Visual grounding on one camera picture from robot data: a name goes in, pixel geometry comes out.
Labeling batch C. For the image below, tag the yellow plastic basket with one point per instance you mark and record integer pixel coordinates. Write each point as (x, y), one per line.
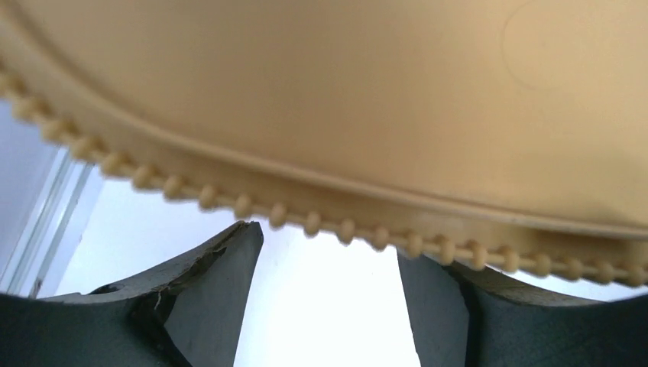
(503, 133)

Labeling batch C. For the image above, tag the left aluminium corner post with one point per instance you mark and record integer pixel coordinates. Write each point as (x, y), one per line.
(54, 228)

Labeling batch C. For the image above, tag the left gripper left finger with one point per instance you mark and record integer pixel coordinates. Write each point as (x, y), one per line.
(187, 311)

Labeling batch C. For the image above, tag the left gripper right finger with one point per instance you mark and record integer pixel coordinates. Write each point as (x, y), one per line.
(462, 317)

